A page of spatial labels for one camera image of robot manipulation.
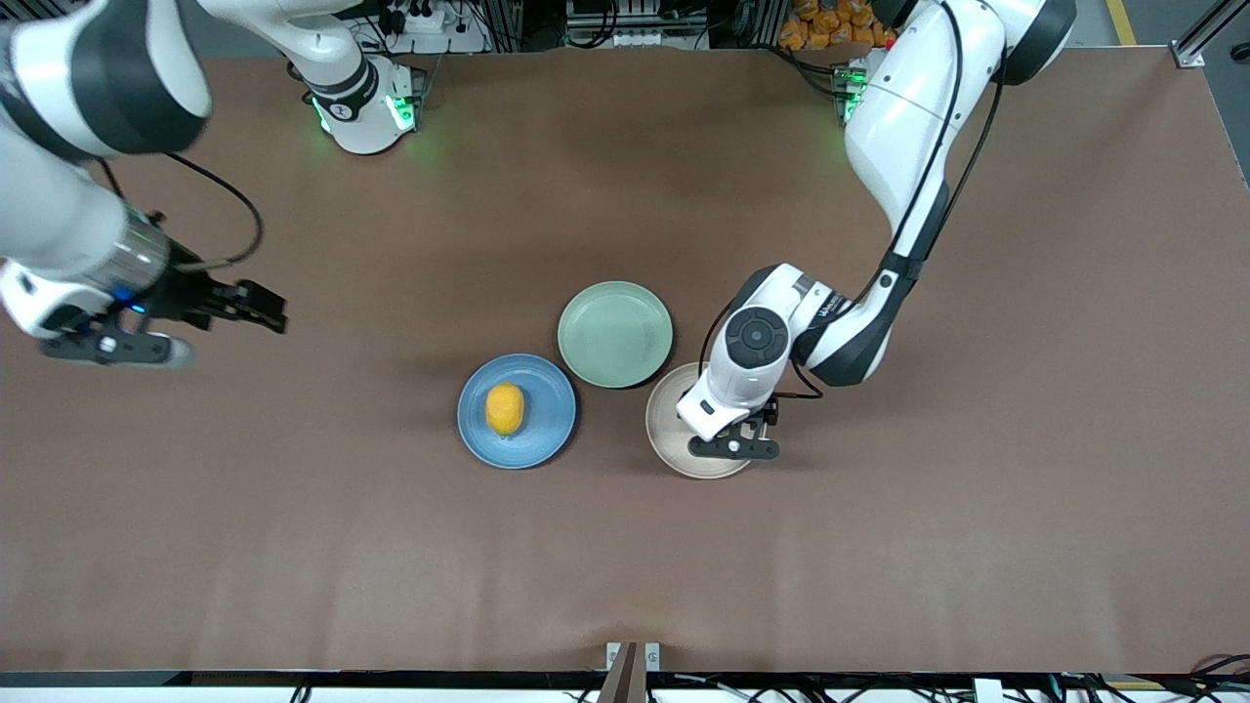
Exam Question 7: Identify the yellow lemon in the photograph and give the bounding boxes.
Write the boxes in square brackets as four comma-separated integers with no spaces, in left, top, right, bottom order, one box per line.
[485,382,526,438]

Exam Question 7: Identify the beige plate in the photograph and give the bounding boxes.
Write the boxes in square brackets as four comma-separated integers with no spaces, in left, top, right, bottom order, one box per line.
[646,362,758,480]

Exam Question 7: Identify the green plate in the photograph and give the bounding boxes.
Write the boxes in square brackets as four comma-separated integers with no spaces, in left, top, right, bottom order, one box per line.
[558,281,675,390]

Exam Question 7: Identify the blue plate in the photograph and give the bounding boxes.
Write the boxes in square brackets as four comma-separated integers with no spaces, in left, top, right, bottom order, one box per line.
[457,353,577,471]

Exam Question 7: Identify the white power strip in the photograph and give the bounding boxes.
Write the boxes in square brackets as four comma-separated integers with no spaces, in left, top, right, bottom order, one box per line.
[376,0,462,36]

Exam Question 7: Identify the orange packaged goods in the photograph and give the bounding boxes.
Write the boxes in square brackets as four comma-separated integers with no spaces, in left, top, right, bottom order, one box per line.
[778,0,895,52]

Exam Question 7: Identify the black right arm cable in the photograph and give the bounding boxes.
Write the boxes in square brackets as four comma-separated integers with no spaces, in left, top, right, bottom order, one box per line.
[98,151,266,273]

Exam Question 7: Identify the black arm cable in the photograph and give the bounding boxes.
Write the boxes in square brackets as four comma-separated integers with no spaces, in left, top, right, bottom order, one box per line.
[98,151,266,273]
[697,0,1009,403]

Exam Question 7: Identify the metal table edge bracket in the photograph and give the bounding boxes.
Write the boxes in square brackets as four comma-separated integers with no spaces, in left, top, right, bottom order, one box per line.
[605,641,662,703]

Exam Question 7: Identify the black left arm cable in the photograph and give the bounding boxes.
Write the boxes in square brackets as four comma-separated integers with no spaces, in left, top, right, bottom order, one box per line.
[697,0,1009,403]

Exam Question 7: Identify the aluminium frame profile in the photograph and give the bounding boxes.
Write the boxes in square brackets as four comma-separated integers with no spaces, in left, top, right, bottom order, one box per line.
[1172,0,1250,69]

